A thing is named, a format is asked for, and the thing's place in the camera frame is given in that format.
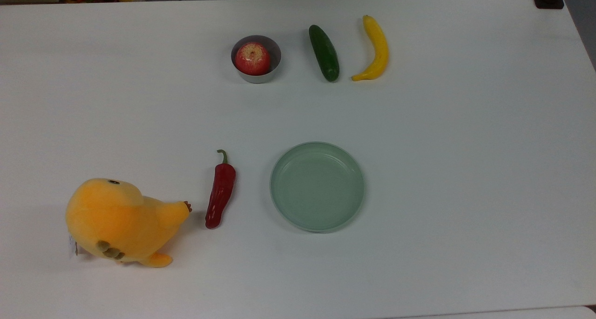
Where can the red apple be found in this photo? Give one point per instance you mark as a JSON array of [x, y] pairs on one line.
[[252, 58]]

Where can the pale green round plate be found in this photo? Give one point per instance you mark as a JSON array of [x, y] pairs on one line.
[[316, 188]]

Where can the small grey round bowl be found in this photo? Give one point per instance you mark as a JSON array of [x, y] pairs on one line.
[[261, 78]]

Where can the red chili pepper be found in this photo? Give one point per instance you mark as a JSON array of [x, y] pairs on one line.
[[221, 193]]

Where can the green cucumber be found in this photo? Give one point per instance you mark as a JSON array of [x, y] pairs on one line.
[[324, 53]]

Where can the yellow banana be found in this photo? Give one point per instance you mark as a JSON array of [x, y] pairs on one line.
[[380, 49]]

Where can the orange plush dinosaur toy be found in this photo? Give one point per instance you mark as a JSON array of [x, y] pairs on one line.
[[116, 216]]

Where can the white plush toy tag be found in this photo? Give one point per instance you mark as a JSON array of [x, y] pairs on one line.
[[73, 247]]

